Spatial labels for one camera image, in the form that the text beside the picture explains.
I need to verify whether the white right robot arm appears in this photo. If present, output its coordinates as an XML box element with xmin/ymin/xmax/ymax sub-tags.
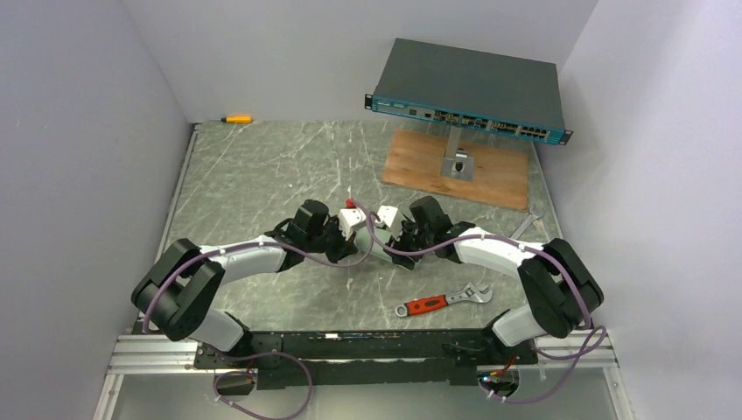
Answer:
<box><xmin>386</xmin><ymin>196</ymin><xmax>605</xmax><ymax>347</ymax></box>

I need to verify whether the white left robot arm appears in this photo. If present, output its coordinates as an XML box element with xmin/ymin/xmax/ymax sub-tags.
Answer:
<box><xmin>130</xmin><ymin>199</ymin><xmax>366</xmax><ymax>358</ymax></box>

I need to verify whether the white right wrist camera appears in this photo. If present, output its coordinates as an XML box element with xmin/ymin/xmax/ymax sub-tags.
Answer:
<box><xmin>377</xmin><ymin>206</ymin><xmax>403</xmax><ymax>240</ymax></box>

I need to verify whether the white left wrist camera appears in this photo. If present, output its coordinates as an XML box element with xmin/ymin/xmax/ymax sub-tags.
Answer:
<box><xmin>338</xmin><ymin>208</ymin><xmax>367</xmax><ymax>241</ymax></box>

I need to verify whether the wooden base board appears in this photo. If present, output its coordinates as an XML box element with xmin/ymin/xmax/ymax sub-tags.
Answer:
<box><xmin>382</xmin><ymin>129</ymin><xmax>529</xmax><ymax>211</ymax></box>

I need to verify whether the silver open end spanner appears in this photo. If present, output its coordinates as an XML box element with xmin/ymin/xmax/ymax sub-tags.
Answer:
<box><xmin>509</xmin><ymin>207</ymin><xmax>543</xmax><ymax>240</ymax></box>

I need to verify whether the grey metal stand bracket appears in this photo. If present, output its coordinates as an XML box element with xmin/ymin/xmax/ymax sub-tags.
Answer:
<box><xmin>440</xmin><ymin>127</ymin><xmax>475</xmax><ymax>182</ymax></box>

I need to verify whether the red handled adjustable wrench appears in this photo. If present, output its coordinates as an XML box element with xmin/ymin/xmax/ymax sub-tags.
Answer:
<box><xmin>395</xmin><ymin>283</ymin><xmax>493</xmax><ymax>318</ymax></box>

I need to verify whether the mint green umbrella sleeve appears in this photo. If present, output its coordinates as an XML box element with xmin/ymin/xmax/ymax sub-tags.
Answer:
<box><xmin>354</xmin><ymin>227</ymin><xmax>393</xmax><ymax>263</ymax></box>

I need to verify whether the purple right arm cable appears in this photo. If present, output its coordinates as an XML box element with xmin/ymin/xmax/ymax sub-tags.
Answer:
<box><xmin>370</xmin><ymin>226</ymin><xmax>609</xmax><ymax>405</ymax></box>

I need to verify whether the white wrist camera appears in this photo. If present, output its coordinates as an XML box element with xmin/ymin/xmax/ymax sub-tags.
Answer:
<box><xmin>338</xmin><ymin>208</ymin><xmax>367</xmax><ymax>241</ymax></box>
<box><xmin>377</xmin><ymin>206</ymin><xmax>403</xmax><ymax>240</ymax></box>

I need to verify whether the aluminium frame rail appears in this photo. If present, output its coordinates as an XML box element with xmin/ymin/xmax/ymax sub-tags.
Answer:
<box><xmin>93</xmin><ymin>331</ymin><xmax>636</xmax><ymax>419</ymax></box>

